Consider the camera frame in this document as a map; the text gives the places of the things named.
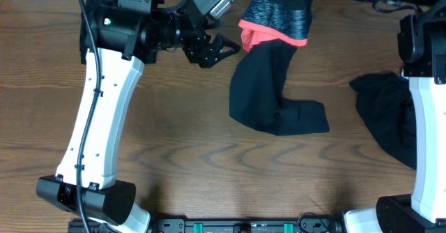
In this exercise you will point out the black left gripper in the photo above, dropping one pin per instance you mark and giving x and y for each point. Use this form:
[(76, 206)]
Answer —
[(196, 40)]

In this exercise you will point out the black leggings with orange waistband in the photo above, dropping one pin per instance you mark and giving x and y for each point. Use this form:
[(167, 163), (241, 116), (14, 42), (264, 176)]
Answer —
[(272, 31)]

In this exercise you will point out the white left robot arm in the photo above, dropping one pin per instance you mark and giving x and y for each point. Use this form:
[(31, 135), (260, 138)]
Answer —
[(119, 38)]

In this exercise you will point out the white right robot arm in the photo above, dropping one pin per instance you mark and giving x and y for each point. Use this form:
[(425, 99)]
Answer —
[(421, 46)]

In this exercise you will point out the black garment with white logo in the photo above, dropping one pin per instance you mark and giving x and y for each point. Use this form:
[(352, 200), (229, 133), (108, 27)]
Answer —
[(385, 104)]

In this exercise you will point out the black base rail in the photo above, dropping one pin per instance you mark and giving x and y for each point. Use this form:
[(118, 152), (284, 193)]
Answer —
[(307, 224)]

